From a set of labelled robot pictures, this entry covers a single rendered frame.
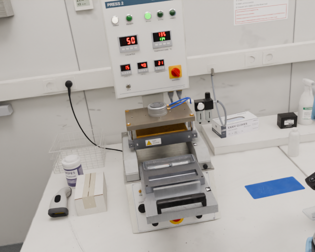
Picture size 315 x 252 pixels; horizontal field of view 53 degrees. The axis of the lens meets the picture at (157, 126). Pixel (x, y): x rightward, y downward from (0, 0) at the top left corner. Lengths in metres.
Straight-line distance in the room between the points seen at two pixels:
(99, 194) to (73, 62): 0.78
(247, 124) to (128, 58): 0.78
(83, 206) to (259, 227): 0.69
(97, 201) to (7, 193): 0.99
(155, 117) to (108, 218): 0.45
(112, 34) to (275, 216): 0.95
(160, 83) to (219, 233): 0.66
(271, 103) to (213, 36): 0.55
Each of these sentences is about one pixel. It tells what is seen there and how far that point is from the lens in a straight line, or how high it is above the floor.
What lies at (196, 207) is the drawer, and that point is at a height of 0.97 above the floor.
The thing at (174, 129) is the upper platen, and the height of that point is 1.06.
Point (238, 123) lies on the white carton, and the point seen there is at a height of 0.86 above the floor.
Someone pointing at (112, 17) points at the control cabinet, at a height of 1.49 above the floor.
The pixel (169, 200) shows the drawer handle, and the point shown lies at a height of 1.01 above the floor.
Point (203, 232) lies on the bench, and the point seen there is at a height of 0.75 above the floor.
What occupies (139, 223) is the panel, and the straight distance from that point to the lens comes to 1.24.
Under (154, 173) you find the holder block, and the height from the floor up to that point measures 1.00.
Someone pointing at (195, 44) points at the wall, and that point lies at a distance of 1.80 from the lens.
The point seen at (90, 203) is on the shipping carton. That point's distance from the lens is 1.37.
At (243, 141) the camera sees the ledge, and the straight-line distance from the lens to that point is 1.73.
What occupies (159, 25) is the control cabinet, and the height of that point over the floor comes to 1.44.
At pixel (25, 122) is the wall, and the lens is 1.97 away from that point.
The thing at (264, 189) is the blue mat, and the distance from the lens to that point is 1.45.
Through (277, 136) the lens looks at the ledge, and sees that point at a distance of 1.78.
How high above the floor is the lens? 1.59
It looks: 24 degrees down
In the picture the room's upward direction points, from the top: 7 degrees counter-clockwise
